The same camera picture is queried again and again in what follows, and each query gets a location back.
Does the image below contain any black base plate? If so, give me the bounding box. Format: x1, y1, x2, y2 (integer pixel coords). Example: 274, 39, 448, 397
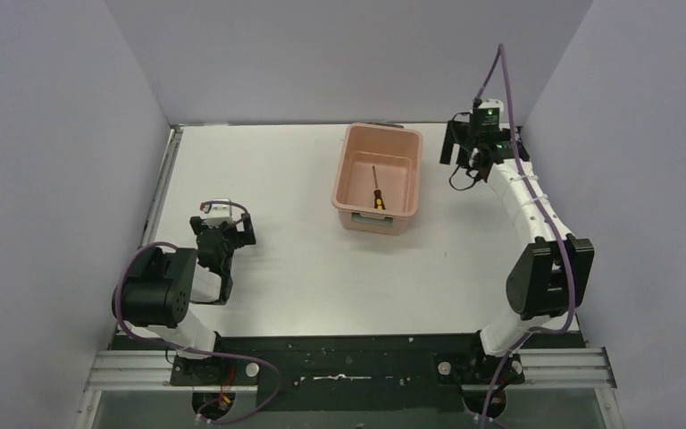
117, 333, 585, 421

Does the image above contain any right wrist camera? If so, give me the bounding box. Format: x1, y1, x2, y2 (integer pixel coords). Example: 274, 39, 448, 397
470, 98, 504, 133

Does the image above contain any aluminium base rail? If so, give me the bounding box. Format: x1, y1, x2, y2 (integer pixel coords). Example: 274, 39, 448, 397
74, 348, 624, 428

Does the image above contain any black yellow screwdriver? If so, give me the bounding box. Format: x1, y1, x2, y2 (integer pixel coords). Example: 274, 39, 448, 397
372, 165, 386, 210

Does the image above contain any left side aluminium rail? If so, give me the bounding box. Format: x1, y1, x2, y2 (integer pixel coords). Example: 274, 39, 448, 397
139, 125, 183, 247

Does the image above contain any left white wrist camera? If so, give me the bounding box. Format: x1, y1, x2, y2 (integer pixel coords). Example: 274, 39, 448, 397
200, 198, 234, 228

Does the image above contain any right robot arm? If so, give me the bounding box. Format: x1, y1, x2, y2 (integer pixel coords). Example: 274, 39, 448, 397
439, 120, 595, 383

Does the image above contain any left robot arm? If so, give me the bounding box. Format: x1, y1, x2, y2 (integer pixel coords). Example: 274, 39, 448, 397
112, 213, 256, 383

